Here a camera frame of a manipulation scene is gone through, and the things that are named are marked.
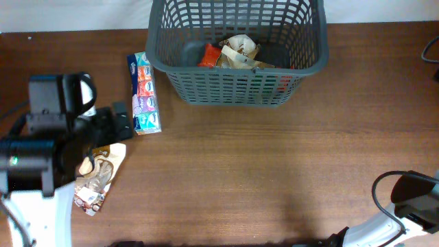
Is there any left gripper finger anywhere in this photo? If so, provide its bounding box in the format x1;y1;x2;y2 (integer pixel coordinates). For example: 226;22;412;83
94;107;118;144
112;102;133;141

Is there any colourful tissue pack strip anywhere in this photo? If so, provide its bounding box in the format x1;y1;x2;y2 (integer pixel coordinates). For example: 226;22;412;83
127;51;161;135

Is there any beige snack bag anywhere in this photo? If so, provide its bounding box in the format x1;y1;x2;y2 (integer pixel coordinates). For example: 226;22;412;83
73;143;126;216
215;34;275;69

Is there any orange pasta packet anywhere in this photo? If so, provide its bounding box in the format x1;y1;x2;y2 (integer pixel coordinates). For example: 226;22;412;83
197;43;292;69

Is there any grey plastic lattice basket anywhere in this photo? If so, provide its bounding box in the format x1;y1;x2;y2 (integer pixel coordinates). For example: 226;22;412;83
145;0;329;107

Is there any green lid spice jar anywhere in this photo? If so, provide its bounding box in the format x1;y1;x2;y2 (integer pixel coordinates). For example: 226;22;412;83
250;75;264;102

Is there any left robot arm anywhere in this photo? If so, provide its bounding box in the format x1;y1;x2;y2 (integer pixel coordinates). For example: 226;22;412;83
1;72;133;246

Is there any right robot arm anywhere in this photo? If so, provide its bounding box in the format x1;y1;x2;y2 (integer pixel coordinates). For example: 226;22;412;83
326;170;438;247

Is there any right black cable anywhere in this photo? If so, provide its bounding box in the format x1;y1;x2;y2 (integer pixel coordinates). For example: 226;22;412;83
371;34;439;247

